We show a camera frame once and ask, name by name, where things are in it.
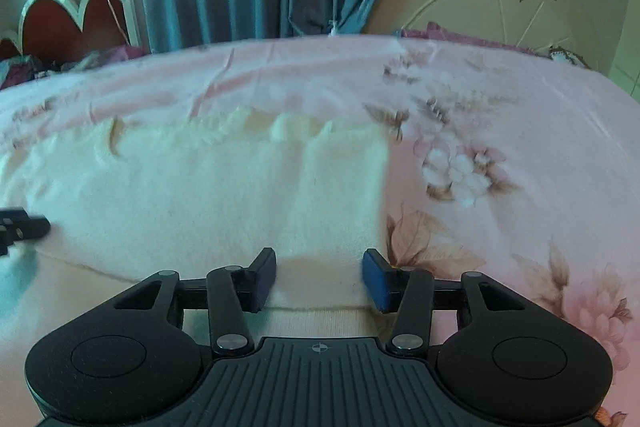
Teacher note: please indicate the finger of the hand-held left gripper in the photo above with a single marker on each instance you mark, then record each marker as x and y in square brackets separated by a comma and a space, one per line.
[27, 228]

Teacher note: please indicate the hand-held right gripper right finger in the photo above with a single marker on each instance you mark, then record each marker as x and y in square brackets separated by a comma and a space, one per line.
[375, 279]

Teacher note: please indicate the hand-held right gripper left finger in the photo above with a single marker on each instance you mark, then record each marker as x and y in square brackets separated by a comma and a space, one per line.
[265, 274]

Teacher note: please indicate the cream knit garment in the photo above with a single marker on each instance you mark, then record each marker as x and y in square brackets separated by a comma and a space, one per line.
[200, 192]

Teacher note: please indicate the purple pillow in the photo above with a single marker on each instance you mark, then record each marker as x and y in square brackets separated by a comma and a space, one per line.
[450, 34]

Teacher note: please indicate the patterned cushion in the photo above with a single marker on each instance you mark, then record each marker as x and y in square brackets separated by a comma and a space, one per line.
[567, 56]

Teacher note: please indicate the pink floral bed sheet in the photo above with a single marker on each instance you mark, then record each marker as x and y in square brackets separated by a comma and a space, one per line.
[500, 117]

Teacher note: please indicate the pile of colourful clothes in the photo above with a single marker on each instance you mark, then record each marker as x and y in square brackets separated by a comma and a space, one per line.
[75, 64]

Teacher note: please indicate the red heart-shaped headboard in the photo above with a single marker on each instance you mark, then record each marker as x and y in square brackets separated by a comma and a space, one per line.
[55, 27]

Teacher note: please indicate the round cream headboard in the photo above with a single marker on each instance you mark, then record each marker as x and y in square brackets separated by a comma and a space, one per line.
[475, 2]

